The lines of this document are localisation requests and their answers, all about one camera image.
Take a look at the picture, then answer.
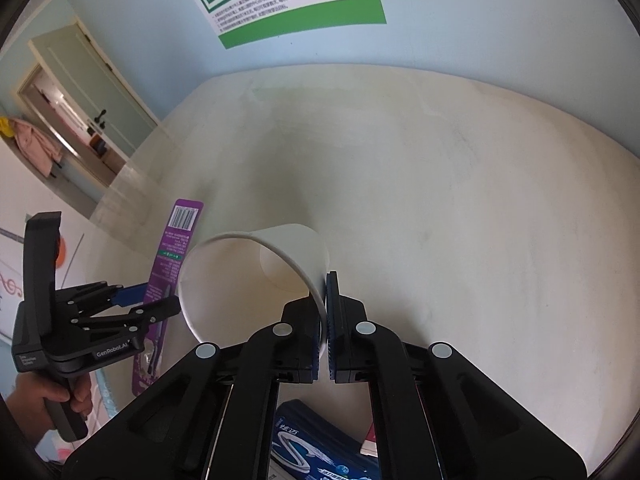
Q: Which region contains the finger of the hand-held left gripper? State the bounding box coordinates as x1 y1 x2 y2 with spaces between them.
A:
72 296 182 335
54 282 151 322

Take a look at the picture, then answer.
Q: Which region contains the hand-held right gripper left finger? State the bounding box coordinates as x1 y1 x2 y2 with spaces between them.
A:
61 300 325 480

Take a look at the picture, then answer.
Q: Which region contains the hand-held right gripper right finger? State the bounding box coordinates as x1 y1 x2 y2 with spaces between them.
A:
325 271 587 480

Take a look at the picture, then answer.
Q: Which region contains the purple plastic package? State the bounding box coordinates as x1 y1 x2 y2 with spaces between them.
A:
131 200 205 396

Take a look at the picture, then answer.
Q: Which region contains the white paper cup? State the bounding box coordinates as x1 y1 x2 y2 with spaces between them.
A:
177 224 332 361

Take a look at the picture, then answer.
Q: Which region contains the blue gum packet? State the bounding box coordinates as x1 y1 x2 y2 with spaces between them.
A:
270 400 383 480

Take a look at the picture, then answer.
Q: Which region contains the person's left hand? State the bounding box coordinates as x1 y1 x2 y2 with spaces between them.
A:
4 371 95 428

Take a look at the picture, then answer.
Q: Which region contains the pink coat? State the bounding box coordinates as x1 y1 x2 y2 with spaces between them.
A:
11 117 63 178

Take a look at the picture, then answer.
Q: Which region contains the pale green door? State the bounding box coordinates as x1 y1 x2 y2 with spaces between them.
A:
27 15 161 161

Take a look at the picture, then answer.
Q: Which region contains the green white wall poster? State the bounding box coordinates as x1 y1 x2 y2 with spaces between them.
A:
167 0 388 51

